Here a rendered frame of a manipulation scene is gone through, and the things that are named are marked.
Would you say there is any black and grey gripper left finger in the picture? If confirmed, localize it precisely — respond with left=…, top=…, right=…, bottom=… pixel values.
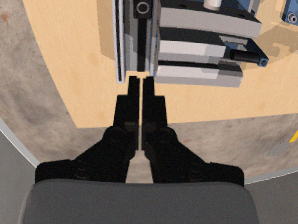
left=35, top=76, right=140, bottom=183

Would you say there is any grey metal block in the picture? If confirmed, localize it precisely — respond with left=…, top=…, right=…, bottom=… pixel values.
left=156, top=27, right=226, bottom=79

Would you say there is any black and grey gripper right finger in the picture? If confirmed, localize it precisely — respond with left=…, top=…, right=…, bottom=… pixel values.
left=141, top=76, right=244, bottom=187

